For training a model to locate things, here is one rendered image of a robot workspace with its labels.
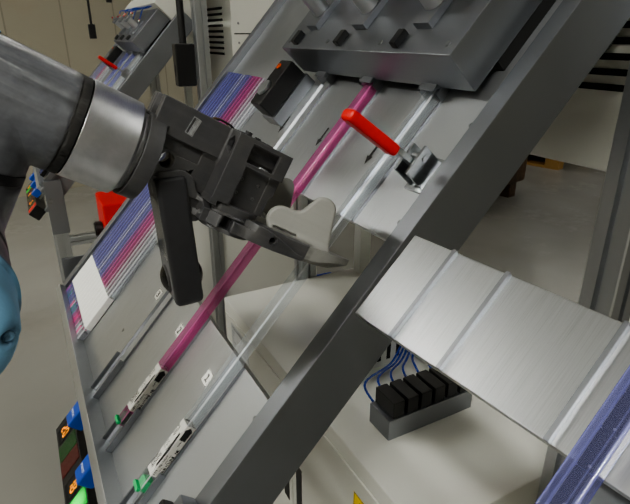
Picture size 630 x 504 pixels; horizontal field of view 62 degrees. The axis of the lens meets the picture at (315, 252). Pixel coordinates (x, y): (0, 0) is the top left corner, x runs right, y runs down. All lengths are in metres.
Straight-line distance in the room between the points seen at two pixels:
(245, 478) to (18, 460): 1.44
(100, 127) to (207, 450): 0.31
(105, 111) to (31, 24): 4.24
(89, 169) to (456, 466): 0.61
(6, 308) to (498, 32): 0.44
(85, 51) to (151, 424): 4.26
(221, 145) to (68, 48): 4.29
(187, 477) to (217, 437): 0.05
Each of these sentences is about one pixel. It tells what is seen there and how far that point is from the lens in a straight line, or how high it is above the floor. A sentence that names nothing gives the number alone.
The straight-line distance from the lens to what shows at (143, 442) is 0.64.
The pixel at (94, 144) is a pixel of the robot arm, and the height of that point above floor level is 1.09.
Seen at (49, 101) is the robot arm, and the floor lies 1.12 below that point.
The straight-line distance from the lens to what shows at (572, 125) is 0.81.
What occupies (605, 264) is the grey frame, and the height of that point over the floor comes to 0.93.
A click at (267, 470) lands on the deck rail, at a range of 0.50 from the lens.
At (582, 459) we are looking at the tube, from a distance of 0.27.
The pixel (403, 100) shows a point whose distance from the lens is 0.60.
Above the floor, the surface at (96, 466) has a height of 0.73.
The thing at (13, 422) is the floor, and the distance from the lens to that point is 2.05.
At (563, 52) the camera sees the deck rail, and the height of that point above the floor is 1.15.
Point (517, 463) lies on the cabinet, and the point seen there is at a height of 0.62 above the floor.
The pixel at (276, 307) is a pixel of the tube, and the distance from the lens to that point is 0.52.
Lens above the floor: 1.16
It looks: 22 degrees down
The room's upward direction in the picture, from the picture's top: straight up
